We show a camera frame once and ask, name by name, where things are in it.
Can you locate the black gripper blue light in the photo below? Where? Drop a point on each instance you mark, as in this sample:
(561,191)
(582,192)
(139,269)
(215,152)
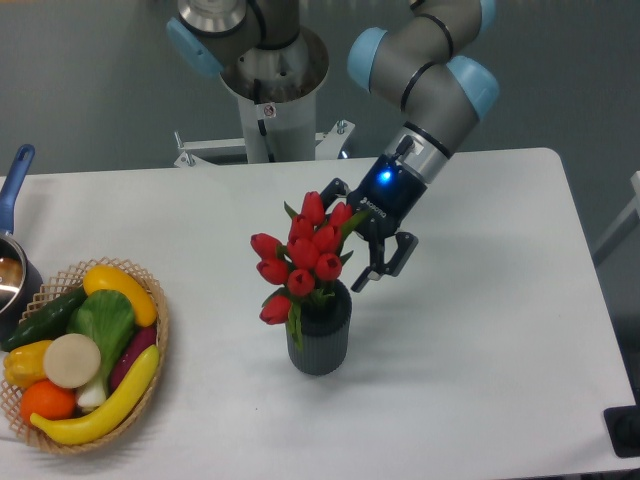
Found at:
(389,191)

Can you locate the red tulip bouquet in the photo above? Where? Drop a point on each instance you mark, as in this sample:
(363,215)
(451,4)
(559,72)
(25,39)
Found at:
(305,269)

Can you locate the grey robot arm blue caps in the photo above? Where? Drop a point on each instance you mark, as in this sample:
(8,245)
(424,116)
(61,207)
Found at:
(274,67)

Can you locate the dark grey ribbed vase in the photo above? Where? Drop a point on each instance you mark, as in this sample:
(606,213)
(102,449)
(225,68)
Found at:
(321,346)

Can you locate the purple toy sweet potato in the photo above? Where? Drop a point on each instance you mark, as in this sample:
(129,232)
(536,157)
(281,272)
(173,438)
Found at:
(141,340)

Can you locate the yellow toy squash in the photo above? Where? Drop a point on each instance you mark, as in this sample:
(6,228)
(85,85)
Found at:
(106,277)

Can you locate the green toy bok choy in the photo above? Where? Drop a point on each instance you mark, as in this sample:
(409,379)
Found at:
(107,318)

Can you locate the woven wicker basket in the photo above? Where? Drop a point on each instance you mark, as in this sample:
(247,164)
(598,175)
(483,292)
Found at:
(65,281)

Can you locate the yellow toy banana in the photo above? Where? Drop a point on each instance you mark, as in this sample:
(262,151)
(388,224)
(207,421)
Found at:
(111,413)

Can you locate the black device at table edge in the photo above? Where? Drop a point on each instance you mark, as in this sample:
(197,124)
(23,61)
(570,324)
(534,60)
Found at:
(623,428)

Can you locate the beige round disc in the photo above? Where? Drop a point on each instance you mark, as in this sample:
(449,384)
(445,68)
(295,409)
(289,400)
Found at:
(71,361)

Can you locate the dark green toy cucumber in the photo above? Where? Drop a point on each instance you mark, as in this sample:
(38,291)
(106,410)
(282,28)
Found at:
(47,323)

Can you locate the orange toy fruit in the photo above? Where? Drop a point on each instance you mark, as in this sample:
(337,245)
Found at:
(47,400)

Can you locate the yellow toy bell pepper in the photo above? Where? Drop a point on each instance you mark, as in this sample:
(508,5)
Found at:
(24,366)

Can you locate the white metal base frame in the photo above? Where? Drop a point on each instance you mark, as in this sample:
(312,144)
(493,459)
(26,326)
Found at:
(328,145)

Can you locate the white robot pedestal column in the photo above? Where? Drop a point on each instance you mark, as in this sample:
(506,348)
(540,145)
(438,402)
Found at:
(278,132)

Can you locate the white frame at right edge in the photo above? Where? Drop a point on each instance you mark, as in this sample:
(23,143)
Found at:
(626,221)

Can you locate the blue handled saucepan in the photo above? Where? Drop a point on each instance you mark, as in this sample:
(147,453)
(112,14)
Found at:
(20,280)

